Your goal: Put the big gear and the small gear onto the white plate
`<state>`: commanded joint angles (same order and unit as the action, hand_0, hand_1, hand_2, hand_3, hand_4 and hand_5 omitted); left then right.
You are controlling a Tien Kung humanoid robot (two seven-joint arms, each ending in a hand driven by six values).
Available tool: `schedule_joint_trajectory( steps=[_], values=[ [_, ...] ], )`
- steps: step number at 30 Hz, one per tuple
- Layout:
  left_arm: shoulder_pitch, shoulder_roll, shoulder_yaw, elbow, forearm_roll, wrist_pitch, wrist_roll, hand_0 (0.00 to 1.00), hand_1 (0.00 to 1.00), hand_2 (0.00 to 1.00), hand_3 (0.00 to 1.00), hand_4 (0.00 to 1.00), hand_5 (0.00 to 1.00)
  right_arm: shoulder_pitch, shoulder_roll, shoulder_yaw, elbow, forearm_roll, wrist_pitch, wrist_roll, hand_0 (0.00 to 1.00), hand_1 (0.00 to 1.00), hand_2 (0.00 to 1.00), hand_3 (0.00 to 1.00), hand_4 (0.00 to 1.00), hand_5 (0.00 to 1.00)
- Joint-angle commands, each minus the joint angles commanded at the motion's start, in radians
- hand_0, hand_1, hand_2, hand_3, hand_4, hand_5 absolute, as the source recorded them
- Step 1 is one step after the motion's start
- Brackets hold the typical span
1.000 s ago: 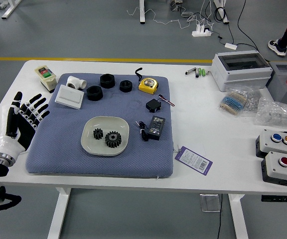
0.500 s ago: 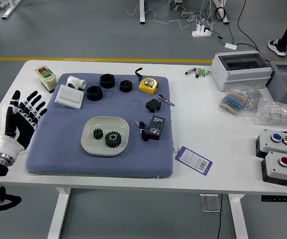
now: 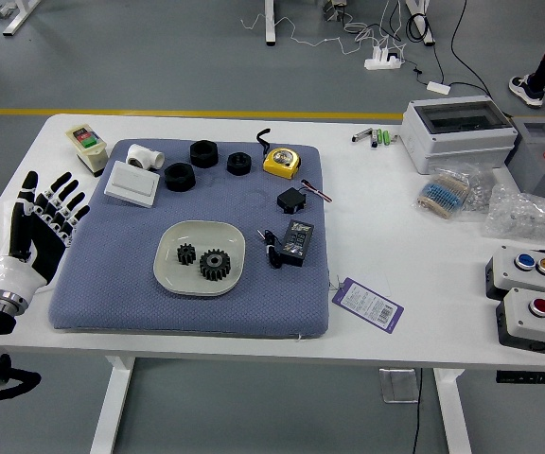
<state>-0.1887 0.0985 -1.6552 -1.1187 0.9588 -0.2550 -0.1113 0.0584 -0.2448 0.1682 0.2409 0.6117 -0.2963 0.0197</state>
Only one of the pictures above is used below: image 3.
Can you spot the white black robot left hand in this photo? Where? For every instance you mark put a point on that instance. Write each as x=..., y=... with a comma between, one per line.
x=22, y=269

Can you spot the small black gear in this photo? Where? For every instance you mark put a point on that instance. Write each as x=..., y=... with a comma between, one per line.
x=185, y=255

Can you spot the large black gear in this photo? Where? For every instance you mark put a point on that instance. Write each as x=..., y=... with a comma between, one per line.
x=215, y=266

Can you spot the large black nut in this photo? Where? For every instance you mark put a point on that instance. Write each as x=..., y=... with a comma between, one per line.
x=179, y=177
x=203, y=154

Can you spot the small black nut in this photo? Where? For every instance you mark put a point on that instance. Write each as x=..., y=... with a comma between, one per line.
x=239, y=164

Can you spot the blue-yellow-red button control box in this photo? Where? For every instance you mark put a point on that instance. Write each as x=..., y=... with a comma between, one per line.
x=509, y=274

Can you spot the red-green button control box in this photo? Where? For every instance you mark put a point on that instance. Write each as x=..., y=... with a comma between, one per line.
x=523, y=319

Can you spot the white table leg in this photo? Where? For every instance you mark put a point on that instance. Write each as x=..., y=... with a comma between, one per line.
x=111, y=406
x=454, y=411

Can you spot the white pipe tee fitting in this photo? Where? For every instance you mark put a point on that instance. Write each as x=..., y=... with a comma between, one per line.
x=142, y=157

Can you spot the blue-grey quilted cushion mat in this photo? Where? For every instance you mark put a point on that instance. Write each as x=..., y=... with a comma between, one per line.
x=197, y=312

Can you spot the cream square plate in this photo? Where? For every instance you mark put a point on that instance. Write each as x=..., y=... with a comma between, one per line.
x=225, y=236

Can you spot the white background desk leg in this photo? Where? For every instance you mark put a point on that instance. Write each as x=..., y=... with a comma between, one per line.
x=426, y=28
x=17, y=19
x=269, y=23

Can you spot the yellow tape measure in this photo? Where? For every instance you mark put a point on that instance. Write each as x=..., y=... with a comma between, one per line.
x=281, y=162

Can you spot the purple barcode tag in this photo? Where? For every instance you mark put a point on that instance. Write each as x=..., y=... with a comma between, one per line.
x=367, y=305

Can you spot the grey metal tool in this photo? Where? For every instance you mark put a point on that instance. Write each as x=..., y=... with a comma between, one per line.
x=361, y=134

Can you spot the green battery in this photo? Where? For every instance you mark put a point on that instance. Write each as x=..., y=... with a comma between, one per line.
x=387, y=138
x=381, y=137

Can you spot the silver floor plate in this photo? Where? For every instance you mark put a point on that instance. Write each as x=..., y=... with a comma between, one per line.
x=398, y=385

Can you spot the white power strip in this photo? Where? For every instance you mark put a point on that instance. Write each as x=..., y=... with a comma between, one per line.
x=381, y=62

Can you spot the bag of blue resistors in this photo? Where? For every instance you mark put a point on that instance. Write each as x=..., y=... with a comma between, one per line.
x=443, y=194

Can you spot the white power adapter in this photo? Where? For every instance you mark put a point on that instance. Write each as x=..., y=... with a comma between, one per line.
x=438, y=87

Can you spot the bag of metal screws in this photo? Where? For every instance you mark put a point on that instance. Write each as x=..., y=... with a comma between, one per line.
x=480, y=189

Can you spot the clear bubble wrap bag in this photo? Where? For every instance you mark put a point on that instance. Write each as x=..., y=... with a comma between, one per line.
x=523, y=213

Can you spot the black table control panel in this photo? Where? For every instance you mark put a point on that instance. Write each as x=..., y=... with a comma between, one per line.
x=523, y=378

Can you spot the grey foam block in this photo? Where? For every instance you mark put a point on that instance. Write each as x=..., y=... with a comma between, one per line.
x=528, y=163

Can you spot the beige red-green push-button switch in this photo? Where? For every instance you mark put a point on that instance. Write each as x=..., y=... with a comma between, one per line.
x=88, y=149

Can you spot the white wall switch plate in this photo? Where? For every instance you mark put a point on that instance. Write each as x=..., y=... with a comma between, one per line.
x=131, y=183

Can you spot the grey electrical enclosure box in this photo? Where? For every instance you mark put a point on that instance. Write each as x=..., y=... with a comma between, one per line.
x=457, y=139

